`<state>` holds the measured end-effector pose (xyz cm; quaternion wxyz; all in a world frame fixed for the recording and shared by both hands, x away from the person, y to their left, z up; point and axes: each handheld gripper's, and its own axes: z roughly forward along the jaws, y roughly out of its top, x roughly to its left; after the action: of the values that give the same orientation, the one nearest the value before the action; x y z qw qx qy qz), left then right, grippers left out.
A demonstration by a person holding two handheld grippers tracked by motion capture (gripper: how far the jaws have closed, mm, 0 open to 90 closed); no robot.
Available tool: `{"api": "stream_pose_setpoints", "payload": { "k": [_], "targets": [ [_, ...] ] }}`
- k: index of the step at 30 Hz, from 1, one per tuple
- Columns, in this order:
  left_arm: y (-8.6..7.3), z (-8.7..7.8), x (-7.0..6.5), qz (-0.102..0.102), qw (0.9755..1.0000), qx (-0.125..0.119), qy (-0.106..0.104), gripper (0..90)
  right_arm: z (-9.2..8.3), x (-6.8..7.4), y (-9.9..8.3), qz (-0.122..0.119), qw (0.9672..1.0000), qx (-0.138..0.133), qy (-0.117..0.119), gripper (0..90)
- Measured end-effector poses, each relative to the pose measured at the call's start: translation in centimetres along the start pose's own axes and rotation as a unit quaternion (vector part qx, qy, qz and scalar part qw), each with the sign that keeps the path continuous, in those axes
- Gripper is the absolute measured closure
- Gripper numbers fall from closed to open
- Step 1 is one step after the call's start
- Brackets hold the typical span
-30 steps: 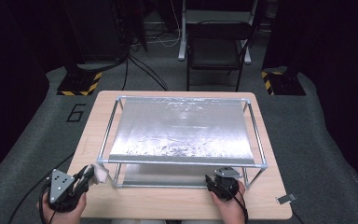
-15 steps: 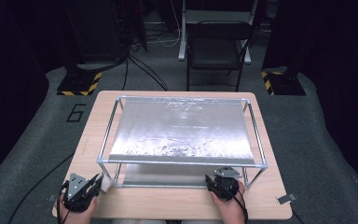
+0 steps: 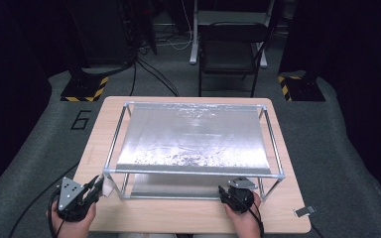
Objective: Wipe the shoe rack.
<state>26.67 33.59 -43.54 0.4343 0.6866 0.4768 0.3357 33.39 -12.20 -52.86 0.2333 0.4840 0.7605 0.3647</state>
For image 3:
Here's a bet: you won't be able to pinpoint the person's right hand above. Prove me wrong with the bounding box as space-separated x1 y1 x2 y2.
223 192 263 238

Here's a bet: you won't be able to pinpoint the hand-held gripper cable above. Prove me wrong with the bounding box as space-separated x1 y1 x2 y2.
239 194 265 238
48 185 64 238

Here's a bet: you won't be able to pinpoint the paired black floor cables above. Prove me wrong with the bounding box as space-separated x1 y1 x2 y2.
137 59 181 97

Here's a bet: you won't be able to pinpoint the silver metal frame rack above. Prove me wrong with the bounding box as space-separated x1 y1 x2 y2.
102 100 286 201

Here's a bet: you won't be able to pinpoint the long black floor cable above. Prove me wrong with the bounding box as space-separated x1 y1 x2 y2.
8 161 81 238

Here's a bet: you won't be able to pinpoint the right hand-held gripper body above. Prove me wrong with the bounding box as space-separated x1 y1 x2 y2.
218 177 258 214

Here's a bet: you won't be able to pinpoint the black yellow striped stand base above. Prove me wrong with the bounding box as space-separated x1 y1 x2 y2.
60 74 109 103
277 74 326 103

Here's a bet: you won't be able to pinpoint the black folding chair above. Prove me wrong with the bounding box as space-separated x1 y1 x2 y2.
189 0 276 69
197 21 273 98

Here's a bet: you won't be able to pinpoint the thin black floor cable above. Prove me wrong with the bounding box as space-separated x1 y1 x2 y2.
130 60 139 97

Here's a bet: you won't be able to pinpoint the black equipment cabinet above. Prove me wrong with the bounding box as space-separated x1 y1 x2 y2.
63 0 137 66

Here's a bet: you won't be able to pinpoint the right hand-held gripper cable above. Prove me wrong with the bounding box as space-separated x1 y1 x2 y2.
239 194 265 238

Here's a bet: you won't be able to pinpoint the left hand-held gripper cable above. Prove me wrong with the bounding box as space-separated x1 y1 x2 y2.
48 185 64 238

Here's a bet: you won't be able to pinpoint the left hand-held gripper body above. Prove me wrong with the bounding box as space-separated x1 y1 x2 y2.
56 177 97 223

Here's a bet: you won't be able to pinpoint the grey tape piece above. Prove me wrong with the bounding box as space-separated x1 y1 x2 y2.
294 205 317 218

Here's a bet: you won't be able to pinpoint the person's left hand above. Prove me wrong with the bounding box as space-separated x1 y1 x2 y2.
47 200 97 238

